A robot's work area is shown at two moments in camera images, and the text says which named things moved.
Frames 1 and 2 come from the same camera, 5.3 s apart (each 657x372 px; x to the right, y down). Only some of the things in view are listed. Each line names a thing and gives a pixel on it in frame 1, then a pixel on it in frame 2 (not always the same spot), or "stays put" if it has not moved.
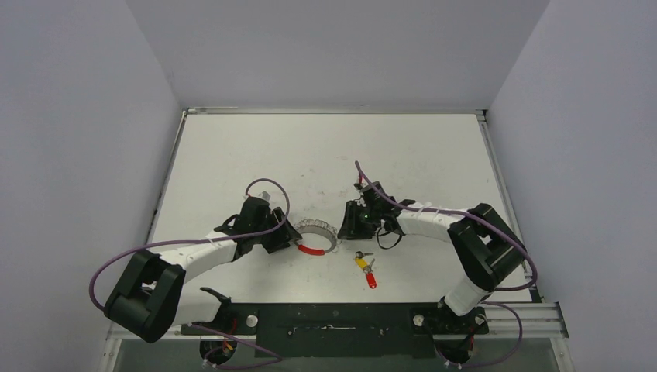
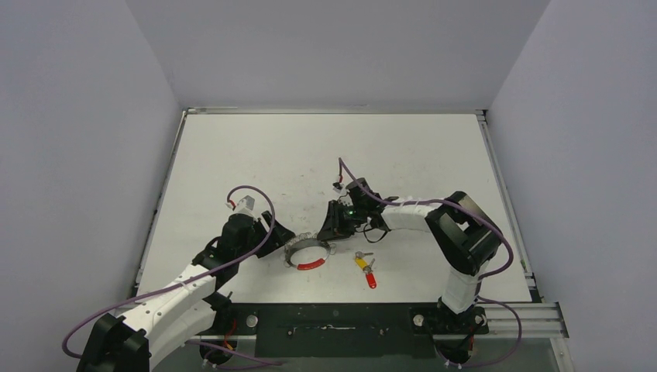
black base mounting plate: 342,329 stays put
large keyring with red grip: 314,226 -> 291,247
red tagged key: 370,276 stays put
